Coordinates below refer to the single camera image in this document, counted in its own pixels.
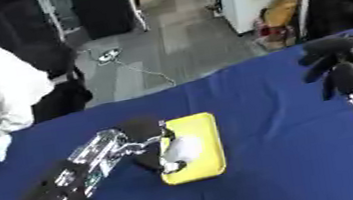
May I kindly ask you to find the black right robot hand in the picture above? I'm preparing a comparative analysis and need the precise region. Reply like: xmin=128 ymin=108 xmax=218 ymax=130
xmin=293 ymin=32 xmax=353 ymax=105

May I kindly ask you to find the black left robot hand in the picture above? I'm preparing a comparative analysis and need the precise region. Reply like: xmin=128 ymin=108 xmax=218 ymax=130
xmin=114 ymin=110 xmax=192 ymax=182

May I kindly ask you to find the white round soft object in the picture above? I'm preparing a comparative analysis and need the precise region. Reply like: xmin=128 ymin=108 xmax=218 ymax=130
xmin=161 ymin=132 xmax=207 ymax=166

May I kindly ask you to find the yellow bag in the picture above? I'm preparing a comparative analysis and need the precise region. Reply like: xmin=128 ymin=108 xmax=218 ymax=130
xmin=260 ymin=0 xmax=308 ymax=30

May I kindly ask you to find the yellow rectangular tray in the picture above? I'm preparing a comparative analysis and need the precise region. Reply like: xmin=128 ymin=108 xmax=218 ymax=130
xmin=151 ymin=108 xmax=231 ymax=188

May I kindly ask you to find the white power strip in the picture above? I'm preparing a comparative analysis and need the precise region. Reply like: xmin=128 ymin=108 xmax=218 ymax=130
xmin=94 ymin=47 xmax=125 ymax=65

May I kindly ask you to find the black office chair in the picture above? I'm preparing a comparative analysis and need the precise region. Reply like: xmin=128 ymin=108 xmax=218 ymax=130
xmin=19 ymin=34 xmax=100 ymax=125

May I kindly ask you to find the white cabinet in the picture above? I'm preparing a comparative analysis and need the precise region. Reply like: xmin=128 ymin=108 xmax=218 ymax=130
xmin=218 ymin=0 xmax=289 ymax=38

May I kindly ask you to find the black bin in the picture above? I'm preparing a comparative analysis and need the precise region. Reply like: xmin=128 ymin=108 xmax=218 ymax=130
xmin=70 ymin=0 xmax=140 ymax=44

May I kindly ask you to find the white cable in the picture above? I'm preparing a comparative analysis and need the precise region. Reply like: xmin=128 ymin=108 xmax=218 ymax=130
xmin=82 ymin=35 xmax=180 ymax=100

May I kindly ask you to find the white frame leg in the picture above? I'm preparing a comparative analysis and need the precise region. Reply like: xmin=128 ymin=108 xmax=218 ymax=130
xmin=119 ymin=0 xmax=151 ymax=36

